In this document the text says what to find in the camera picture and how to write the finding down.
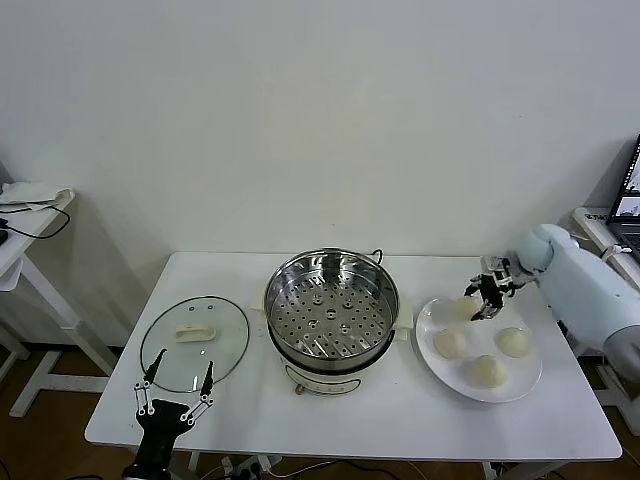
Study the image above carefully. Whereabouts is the white electric cooker pot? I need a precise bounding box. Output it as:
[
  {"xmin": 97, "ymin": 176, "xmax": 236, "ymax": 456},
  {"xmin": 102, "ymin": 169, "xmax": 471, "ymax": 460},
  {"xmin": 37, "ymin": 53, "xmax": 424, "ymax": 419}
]
[{"xmin": 249, "ymin": 294, "xmax": 416, "ymax": 396}]

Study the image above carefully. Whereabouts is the open laptop with lit screen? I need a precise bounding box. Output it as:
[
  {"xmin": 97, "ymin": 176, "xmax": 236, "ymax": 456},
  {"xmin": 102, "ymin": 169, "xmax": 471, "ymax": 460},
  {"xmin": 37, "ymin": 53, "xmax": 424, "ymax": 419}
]
[{"xmin": 605, "ymin": 133, "xmax": 640, "ymax": 254}]

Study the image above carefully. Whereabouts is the black looped cable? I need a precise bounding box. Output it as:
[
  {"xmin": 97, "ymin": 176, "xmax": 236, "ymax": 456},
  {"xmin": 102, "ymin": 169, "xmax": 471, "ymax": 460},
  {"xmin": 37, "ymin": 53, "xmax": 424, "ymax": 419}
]
[{"xmin": 0, "ymin": 203, "xmax": 71, "ymax": 241}]

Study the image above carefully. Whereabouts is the glass lid with white handle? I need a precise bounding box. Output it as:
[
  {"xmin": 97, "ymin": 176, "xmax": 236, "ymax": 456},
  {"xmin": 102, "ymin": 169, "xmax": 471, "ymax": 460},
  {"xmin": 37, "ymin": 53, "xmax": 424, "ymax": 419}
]
[{"xmin": 139, "ymin": 296, "xmax": 251, "ymax": 394}]

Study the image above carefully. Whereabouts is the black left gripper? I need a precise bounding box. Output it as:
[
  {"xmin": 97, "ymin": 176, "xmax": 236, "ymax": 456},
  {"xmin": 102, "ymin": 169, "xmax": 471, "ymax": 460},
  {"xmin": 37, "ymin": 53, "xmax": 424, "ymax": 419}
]
[{"xmin": 130, "ymin": 347, "xmax": 216, "ymax": 470}]

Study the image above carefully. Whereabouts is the large white table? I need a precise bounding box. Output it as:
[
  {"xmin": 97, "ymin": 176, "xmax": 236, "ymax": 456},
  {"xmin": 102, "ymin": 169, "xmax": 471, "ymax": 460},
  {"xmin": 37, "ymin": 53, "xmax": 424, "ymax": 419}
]
[{"xmin": 83, "ymin": 251, "xmax": 623, "ymax": 480}]

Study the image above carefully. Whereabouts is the white side table with laptop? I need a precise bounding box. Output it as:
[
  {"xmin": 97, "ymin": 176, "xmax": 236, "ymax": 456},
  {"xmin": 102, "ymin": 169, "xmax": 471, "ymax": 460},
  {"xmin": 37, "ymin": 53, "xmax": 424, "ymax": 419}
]
[{"xmin": 571, "ymin": 207, "xmax": 640, "ymax": 422}]

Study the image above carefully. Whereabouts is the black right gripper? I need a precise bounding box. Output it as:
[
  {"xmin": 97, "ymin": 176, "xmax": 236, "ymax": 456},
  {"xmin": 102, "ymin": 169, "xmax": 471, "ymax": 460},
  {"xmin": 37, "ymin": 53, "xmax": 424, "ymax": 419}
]
[{"xmin": 463, "ymin": 269, "xmax": 522, "ymax": 322}]

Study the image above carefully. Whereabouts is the white steamed baozi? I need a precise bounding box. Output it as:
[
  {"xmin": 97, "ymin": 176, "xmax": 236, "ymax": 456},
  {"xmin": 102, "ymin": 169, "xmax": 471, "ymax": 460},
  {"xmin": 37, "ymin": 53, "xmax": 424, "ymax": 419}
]
[
  {"xmin": 432, "ymin": 328, "xmax": 468, "ymax": 360},
  {"xmin": 468, "ymin": 354, "xmax": 507, "ymax": 390},
  {"xmin": 494, "ymin": 327, "xmax": 531, "ymax": 358},
  {"xmin": 452, "ymin": 295, "xmax": 484, "ymax": 321}
]

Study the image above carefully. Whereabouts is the white round plate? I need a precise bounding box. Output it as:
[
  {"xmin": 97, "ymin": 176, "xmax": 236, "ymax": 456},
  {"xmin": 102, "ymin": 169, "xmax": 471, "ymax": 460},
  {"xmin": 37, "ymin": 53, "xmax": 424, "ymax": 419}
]
[{"xmin": 414, "ymin": 292, "xmax": 543, "ymax": 404}]

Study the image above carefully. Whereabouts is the white power strip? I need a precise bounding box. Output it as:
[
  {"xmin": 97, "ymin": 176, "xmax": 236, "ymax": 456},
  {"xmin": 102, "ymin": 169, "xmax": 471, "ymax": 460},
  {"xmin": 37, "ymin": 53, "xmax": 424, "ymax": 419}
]
[{"xmin": 219, "ymin": 454, "xmax": 281, "ymax": 480}]

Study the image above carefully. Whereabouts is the perforated steel steamer basket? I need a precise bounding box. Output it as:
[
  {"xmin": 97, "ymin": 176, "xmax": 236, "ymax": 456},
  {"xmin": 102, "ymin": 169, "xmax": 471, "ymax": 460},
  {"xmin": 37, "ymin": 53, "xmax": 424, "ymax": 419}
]
[{"xmin": 263, "ymin": 249, "xmax": 401, "ymax": 374}]

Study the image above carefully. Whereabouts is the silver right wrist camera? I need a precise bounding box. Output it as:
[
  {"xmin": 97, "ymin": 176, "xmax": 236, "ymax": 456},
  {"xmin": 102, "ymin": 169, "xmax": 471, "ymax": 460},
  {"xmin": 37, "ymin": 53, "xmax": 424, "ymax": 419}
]
[{"xmin": 480, "ymin": 254, "xmax": 514, "ymax": 274}]

